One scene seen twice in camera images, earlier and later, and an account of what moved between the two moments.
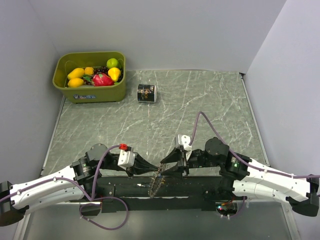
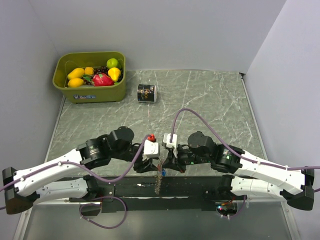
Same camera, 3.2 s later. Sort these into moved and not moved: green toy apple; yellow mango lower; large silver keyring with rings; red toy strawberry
Moved: large silver keyring with rings
Not moved: green toy apple; yellow mango lower; red toy strawberry
